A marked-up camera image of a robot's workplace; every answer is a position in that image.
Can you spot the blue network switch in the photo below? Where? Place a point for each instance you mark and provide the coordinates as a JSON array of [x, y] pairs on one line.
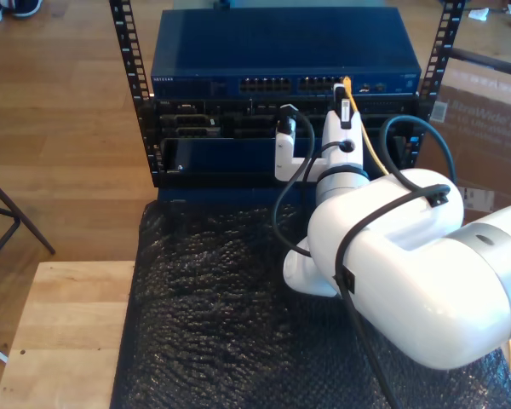
[[260, 42]]

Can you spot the brown cardboard box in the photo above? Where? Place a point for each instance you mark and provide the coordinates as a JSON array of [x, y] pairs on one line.
[[485, 140]]

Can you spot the black metal stool frame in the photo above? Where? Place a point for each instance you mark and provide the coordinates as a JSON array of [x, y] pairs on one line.
[[25, 218]]

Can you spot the blue rack shelf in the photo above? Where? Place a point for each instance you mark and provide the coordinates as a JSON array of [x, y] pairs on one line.
[[221, 155]]

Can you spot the dark shoe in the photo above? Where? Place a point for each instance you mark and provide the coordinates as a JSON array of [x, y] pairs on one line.
[[27, 7]]

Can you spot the black bubble mat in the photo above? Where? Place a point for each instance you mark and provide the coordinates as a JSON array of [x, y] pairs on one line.
[[217, 319]]

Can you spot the black perforated rack post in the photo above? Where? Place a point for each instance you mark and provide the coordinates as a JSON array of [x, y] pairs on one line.
[[436, 42], [147, 128]]

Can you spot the black rack server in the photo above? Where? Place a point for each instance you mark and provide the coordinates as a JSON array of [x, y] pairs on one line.
[[238, 123]]

